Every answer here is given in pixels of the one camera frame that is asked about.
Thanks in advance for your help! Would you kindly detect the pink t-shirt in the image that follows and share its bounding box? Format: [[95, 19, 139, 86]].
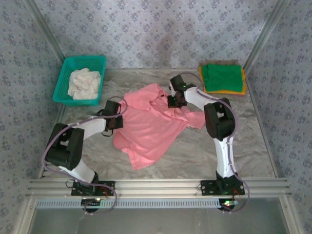
[[113, 82, 207, 171]]

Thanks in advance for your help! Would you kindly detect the stack of folded clothes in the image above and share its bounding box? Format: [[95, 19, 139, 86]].
[[198, 65, 246, 95]]

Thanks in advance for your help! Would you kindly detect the crumpled white t-shirt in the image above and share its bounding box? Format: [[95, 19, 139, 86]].
[[67, 68, 102, 100]]

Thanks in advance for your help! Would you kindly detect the folded green t-shirt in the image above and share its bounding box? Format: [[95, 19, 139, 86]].
[[201, 63, 243, 93]]

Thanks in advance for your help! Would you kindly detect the teal plastic basket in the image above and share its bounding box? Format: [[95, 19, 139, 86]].
[[52, 56, 107, 107]]

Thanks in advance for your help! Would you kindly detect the black left controller board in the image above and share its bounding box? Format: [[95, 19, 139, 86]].
[[81, 197, 102, 212]]

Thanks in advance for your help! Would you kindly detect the black controller board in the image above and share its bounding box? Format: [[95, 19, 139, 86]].
[[81, 197, 102, 212], [218, 198, 238, 212]]

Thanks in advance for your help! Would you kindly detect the black right controller board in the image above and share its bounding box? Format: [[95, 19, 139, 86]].
[[218, 198, 238, 212]]

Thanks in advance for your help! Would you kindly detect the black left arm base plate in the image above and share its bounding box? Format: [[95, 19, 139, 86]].
[[71, 180, 116, 197]]

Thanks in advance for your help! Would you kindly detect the aluminium mounting rail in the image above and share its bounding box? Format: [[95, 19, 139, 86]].
[[26, 178, 292, 197]]

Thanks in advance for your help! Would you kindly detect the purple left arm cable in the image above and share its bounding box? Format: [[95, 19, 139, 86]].
[[43, 97, 129, 215]]

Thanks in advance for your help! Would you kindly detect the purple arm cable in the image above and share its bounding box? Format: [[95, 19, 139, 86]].
[[179, 72, 252, 215], [43, 97, 129, 215]]

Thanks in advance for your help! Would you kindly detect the aluminium frame post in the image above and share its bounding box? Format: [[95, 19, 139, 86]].
[[242, 0, 292, 178], [23, 0, 68, 180]]

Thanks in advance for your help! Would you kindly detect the grey slotted cable duct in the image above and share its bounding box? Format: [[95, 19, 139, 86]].
[[35, 198, 242, 210]]

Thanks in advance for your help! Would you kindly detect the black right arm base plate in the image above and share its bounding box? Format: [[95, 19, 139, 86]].
[[200, 179, 246, 196]]

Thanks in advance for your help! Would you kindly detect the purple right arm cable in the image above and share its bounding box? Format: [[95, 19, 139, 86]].
[[179, 72, 252, 215]]

